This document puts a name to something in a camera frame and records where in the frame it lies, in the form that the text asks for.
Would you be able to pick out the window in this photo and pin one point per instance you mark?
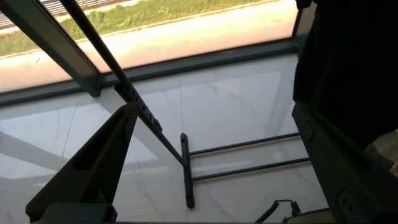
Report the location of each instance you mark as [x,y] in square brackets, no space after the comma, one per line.
[46,34]

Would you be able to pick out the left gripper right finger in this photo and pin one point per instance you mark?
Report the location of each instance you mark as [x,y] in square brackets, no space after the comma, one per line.
[357,193]

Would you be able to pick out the black clothes rack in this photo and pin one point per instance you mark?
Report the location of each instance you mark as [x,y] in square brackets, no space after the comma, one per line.
[94,37]

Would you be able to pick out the black garment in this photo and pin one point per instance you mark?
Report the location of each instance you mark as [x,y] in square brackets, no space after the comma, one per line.
[348,62]

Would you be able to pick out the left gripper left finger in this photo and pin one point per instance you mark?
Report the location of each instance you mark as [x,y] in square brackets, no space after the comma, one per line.
[90,186]

